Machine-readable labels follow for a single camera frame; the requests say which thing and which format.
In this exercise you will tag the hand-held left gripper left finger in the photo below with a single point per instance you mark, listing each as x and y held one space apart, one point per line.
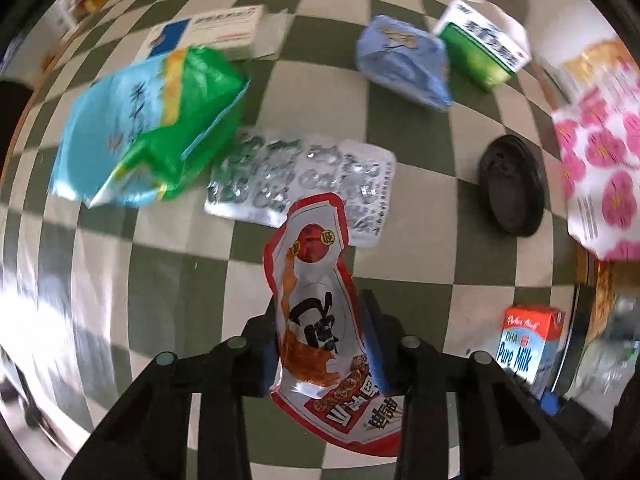
267 360

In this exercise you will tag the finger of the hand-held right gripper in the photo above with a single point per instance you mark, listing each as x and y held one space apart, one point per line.
549 402

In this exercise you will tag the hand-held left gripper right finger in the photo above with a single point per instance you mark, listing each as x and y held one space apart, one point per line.
375 340

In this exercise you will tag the blue red milk carton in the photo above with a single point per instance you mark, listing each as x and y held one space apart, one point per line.
525 345

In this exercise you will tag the red white snack packet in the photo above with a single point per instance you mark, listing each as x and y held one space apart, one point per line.
310 310

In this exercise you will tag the silver white blister pack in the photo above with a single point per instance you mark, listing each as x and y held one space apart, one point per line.
360 185

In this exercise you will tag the silver green blister pack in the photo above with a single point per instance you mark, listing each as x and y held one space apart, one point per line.
240 180

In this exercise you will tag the black round lid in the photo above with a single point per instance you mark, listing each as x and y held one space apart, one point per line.
510 185

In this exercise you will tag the green blue plastic bag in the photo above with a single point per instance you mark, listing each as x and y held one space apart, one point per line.
150 125

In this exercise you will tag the light blue tissue packet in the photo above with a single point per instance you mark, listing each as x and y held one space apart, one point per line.
400 60

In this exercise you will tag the green white carton box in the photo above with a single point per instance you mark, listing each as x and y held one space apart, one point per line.
480 45

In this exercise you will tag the white paper leaflet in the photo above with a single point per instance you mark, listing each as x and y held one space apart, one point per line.
271 35

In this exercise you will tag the white blue medicine box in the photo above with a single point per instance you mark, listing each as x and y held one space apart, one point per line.
215 25

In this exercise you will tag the crumpled clear plastic bottle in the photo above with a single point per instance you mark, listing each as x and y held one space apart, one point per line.
605 360

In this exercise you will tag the green white checkered table mat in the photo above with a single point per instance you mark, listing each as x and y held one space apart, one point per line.
425 270

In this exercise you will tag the orange snack box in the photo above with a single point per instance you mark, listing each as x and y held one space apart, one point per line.
602 300

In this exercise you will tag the pink floral box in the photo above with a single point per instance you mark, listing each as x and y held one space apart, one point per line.
605 160

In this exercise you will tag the yellow snack bag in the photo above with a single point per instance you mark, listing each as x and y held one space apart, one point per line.
595 60

